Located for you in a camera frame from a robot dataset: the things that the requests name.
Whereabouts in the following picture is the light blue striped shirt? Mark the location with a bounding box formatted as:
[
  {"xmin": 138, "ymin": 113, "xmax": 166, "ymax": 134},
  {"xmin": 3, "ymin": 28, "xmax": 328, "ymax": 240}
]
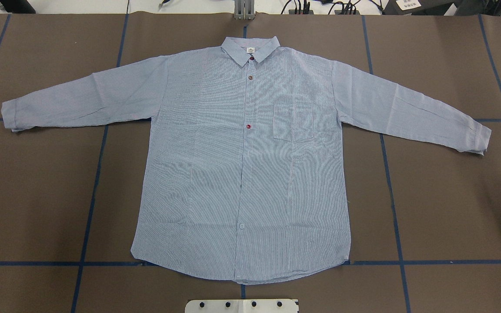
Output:
[{"xmin": 1, "ymin": 37, "xmax": 491, "ymax": 285}]

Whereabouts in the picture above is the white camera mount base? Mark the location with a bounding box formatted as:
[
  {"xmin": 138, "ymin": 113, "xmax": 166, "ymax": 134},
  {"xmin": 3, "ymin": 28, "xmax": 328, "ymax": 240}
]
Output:
[{"xmin": 184, "ymin": 299, "xmax": 300, "ymax": 313}]

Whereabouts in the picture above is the grey aluminium frame post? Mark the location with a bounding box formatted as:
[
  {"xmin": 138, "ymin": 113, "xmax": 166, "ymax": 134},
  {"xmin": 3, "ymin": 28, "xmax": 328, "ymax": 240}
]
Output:
[{"xmin": 234, "ymin": 0, "xmax": 256, "ymax": 20}]

